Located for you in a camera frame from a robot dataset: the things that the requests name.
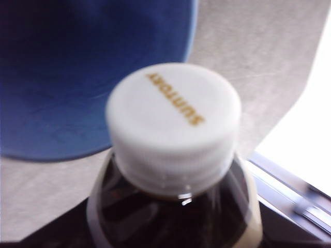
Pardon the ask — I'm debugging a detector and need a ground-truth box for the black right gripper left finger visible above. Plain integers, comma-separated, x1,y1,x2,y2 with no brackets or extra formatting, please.
15,203,91,248

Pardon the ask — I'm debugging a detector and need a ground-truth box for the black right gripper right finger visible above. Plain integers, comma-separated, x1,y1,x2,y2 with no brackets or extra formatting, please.
260,206,331,248

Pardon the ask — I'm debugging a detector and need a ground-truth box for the blue ribbed plastic cup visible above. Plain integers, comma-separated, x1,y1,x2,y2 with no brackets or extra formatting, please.
0,0,200,162

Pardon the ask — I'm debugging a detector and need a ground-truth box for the dark oolong tea bottle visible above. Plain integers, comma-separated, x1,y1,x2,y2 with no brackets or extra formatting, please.
86,63,263,248

